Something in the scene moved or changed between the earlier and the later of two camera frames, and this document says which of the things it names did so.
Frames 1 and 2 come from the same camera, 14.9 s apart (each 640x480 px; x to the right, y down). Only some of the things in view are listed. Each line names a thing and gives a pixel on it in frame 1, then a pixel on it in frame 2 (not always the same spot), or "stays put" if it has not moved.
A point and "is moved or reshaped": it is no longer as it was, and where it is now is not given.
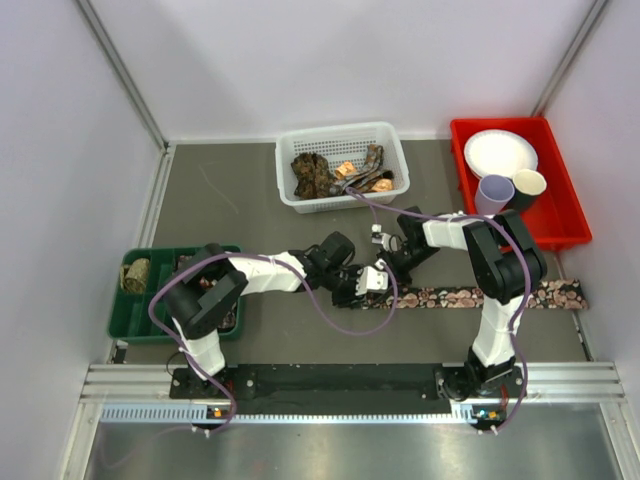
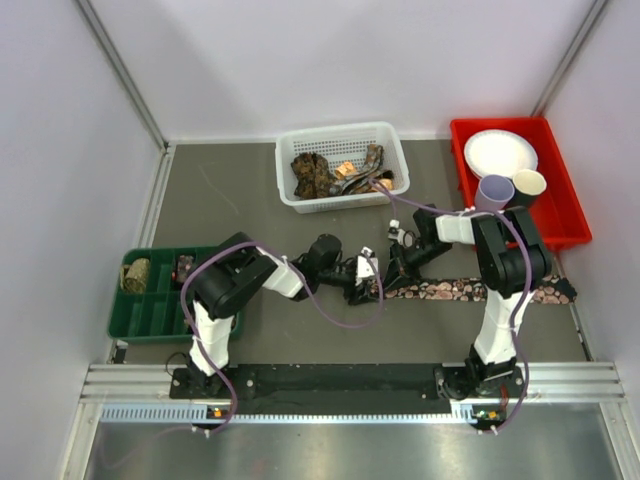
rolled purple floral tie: x=184 y=262 stays put
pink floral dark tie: x=552 y=294 is moved or reshaped
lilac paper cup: x=493 y=193 stays put
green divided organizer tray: x=130 y=320 stays put
